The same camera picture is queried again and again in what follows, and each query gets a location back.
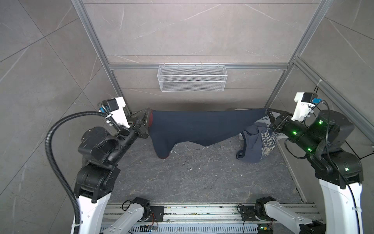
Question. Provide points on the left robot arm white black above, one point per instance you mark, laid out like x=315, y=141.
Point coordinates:
x=102, y=152

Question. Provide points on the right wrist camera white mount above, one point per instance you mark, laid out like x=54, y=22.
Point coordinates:
x=306, y=102

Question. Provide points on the grey-blue printed tank top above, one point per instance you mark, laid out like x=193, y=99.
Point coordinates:
x=258, y=143

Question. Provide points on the navy tank top red trim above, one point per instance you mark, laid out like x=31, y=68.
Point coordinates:
x=168, y=128

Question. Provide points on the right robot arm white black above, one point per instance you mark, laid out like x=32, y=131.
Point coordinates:
x=340, y=174

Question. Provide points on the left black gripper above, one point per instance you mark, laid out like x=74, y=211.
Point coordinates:
x=138, y=126

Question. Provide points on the black wire hook rack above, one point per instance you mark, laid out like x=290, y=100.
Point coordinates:
x=356, y=143

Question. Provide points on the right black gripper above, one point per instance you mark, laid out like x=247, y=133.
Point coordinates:
x=278, y=124

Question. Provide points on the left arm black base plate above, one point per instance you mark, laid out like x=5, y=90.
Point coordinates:
x=158, y=212

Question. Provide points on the white wire mesh wall basket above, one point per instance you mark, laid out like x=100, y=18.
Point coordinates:
x=192, y=78

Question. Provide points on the white plastic laundry basket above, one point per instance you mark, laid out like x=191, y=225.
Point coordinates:
x=265, y=120

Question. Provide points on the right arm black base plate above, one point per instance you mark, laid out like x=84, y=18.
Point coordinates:
x=247, y=213

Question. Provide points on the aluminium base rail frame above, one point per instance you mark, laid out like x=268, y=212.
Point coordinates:
x=204, y=219

